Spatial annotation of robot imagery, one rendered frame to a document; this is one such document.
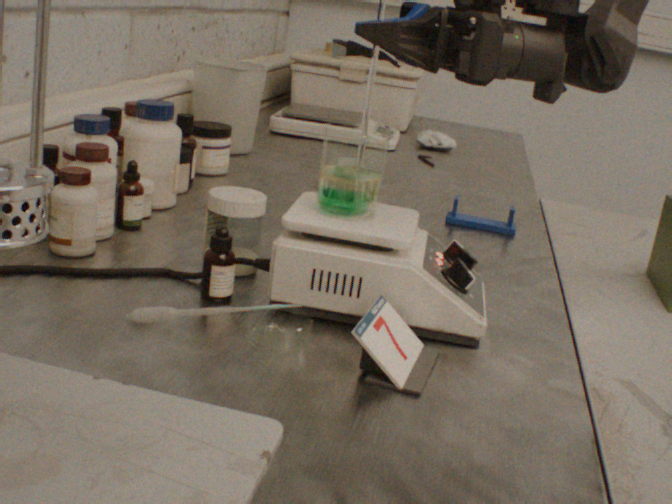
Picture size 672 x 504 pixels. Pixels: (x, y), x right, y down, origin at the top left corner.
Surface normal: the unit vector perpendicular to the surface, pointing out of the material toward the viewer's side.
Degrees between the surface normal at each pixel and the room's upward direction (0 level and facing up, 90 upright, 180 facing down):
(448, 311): 90
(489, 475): 0
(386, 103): 93
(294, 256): 90
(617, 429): 0
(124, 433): 0
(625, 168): 90
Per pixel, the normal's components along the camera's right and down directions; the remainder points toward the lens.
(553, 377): 0.14, -0.94
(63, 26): 0.97, 0.18
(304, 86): -0.16, 0.34
